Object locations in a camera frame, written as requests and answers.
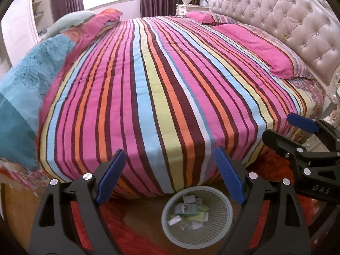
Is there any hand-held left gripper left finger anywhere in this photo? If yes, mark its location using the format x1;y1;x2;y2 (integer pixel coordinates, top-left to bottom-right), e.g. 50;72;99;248
29;149;126;255

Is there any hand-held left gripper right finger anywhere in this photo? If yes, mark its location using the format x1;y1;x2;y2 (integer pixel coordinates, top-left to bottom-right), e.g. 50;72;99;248
214;146;311;255

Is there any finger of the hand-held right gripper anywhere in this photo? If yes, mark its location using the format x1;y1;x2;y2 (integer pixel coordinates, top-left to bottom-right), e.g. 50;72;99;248
262;129;314;176
288;113;340;154

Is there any green box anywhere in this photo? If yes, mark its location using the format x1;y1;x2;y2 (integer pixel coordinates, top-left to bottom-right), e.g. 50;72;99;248
187;211;210;221

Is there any teal box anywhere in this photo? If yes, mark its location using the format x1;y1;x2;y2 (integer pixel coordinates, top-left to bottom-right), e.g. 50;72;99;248
174;203;199;215

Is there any grey mesh waste basket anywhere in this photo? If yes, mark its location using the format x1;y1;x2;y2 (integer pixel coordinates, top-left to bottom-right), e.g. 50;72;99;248
161;186;234;247

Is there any floral bed sheet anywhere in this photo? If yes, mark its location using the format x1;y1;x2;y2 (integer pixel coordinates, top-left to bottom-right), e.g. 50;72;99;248
288;77;326;139

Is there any red rug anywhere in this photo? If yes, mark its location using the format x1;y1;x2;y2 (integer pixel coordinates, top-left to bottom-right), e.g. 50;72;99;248
69;151;340;255

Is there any large pink pillow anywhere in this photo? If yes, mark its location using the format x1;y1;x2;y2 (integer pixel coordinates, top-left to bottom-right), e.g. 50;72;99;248
212;23;315;79

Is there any striped bed sheet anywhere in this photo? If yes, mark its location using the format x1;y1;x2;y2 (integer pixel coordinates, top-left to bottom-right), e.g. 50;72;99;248
36;16;319;200

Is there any tufted beige headboard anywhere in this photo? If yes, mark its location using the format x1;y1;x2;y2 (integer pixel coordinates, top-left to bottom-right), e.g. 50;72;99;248
207;0;340;96

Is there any blue patterned quilt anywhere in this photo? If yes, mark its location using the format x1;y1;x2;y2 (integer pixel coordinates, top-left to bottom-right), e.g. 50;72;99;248
0;34;77;170

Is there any small pink pillow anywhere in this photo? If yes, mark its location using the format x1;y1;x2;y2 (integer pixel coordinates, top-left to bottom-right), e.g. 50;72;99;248
185;11;238;26

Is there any pink orange folded quilt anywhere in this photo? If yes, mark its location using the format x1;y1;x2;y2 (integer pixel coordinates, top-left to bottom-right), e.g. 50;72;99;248
66;8;123;40

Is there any white ornate nightstand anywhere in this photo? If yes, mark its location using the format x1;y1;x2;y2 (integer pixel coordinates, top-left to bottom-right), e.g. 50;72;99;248
176;4;210;16

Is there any pale green pillow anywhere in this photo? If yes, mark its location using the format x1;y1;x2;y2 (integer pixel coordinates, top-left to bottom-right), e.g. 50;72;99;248
41;11;96;40

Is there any white wall cabinet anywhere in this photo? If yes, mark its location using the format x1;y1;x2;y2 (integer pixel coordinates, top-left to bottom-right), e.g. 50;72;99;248
0;0;54;67

